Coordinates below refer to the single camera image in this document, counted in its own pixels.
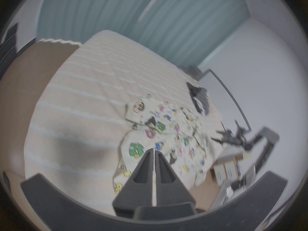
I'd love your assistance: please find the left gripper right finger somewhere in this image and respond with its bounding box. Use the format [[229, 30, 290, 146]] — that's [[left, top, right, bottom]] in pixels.
[[155, 149, 196, 207]]

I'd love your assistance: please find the bed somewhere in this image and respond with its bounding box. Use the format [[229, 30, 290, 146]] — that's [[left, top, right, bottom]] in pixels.
[[24, 30, 252, 214]]

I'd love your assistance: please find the pile of clothes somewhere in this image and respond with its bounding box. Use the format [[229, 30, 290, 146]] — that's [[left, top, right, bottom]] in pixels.
[[186, 81, 210, 116]]

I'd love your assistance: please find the blue-green curtain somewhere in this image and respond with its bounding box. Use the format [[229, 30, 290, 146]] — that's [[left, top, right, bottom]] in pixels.
[[36, 0, 157, 57], [142, 0, 251, 69]]

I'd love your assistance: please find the white printed pyjama top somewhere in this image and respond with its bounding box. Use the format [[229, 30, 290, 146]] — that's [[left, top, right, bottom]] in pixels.
[[113, 94, 214, 195]]

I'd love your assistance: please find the black chest of drawers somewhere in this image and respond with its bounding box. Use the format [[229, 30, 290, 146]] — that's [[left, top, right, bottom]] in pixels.
[[0, 23, 19, 80]]

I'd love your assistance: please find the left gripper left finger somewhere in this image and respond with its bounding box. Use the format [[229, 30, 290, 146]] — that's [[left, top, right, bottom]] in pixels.
[[112, 148, 154, 219]]

